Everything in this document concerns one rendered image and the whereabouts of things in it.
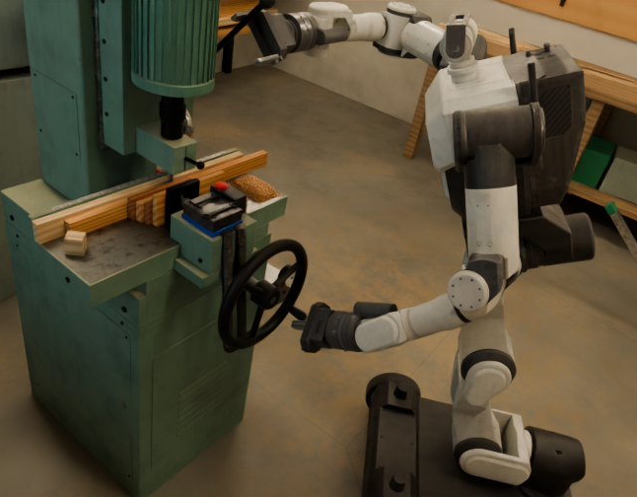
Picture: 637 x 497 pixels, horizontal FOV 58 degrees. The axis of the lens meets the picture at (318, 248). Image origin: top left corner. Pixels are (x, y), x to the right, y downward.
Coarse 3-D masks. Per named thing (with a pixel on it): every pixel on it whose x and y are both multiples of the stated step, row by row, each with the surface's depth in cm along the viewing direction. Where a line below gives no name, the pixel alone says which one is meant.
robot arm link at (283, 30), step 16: (256, 16) 128; (272, 16) 128; (288, 16) 132; (304, 16) 134; (256, 32) 129; (272, 32) 127; (288, 32) 131; (304, 32) 132; (272, 48) 129; (288, 48) 130; (304, 48) 136
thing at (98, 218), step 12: (252, 156) 162; (264, 156) 165; (216, 168) 152; (228, 168) 154; (240, 168) 158; (252, 168) 163; (108, 204) 130; (120, 204) 131; (84, 216) 125; (96, 216) 126; (108, 216) 129; (120, 216) 132; (72, 228) 123; (84, 228) 125; (96, 228) 128
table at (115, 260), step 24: (264, 216) 151; (96, 240) 125; (120, 240) 126; (144, 240) 128; (168, 240) 129; (48, 264) 121; (72, 264) 117; (96, 264) 118; (120, 264) 120; (144, 264) 122; (168, 264) 129; (192, 264) 129; (72, 288) 118; (96, 288) 114; (120, 288) 120
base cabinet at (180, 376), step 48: (48, 288) 154; (48, 336) 167; (96, 336) 147; (144, 336) 134; (192, 336) 150; (48, 384) 181; (96, 384) 158; (144, 384) 144; (192, 384) 162; (240, 384) 186; (96, 432) 171; (144, 432) 154; (192, 432) 176; (144, 480) 167
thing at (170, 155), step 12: (144, 132) 134; (156, 132) 134; (144, 144) 136; (156, 144) 133; (168, 144) 131; (180, 144) 132; (192, 144) 134; (144, 156) 138; (156, 156) 135; (168, 156) 132; (180, 156) 132; (192, 156) 135; (168, 168) 133; (180, 168) 134; (192, 168) 137
